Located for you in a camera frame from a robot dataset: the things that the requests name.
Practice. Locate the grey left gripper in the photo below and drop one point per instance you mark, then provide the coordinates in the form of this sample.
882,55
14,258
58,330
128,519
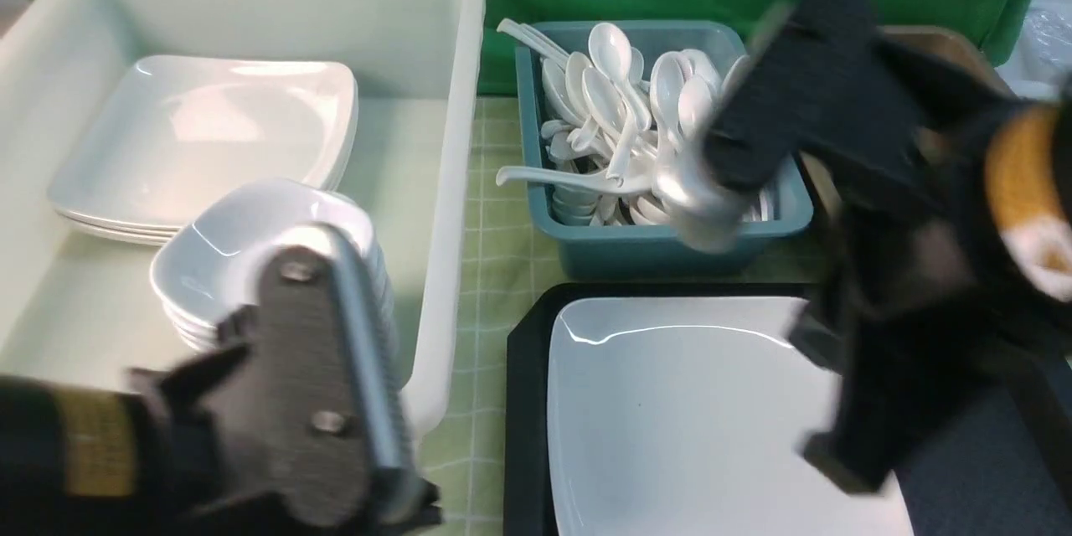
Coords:
293,421

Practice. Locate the white ceramic spoon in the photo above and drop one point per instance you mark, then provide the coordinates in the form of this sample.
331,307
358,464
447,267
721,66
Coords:
706,216

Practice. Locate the stack of white square plates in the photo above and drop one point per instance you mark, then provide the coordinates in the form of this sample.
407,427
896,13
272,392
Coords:
178,133

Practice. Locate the brown plastic bin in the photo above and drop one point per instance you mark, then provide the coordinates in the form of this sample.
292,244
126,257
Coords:
942,42

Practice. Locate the pile of white spoons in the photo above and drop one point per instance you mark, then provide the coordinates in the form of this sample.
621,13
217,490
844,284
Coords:
621,106

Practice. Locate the large white plastic tub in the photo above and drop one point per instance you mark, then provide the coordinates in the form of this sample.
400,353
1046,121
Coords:
79,309

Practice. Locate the black serving tray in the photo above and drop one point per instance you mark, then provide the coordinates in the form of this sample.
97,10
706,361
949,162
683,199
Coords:
1002,468

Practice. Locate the green checkered tablecloth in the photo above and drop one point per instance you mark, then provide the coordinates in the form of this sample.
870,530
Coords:
506,266

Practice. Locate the teal plastic bin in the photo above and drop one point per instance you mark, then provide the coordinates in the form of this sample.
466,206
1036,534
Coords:
638,251

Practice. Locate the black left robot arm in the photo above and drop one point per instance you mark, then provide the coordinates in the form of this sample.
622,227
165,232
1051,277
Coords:
79,461

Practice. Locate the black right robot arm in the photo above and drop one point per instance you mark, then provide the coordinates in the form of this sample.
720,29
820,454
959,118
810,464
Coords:
952,270

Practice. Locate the large white square plate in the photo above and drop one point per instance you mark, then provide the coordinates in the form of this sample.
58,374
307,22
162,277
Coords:
682,416

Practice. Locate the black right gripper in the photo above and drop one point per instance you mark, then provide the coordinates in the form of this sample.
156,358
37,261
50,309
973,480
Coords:
952,270

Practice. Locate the stack of white small bowls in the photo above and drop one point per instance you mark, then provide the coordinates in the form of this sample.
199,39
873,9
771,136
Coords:
205,271

